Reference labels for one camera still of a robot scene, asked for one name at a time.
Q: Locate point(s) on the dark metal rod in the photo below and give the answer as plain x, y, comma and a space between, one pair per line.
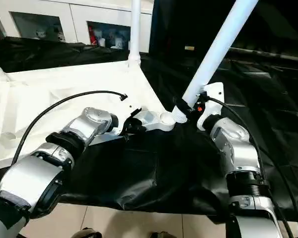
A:
270, 54

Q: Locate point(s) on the black work mat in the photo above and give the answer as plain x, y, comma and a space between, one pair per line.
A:
151, 173

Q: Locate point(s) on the small tan label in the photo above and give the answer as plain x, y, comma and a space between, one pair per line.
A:
189, 47

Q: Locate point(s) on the white table frame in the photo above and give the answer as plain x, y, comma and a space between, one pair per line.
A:
52, 81

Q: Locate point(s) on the white glass-door cabinet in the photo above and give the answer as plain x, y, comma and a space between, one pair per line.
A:
74, 19

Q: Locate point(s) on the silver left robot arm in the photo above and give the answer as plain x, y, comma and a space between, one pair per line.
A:
89, 124

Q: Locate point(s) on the dark robot lower body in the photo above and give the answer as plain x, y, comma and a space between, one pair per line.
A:
89, 233

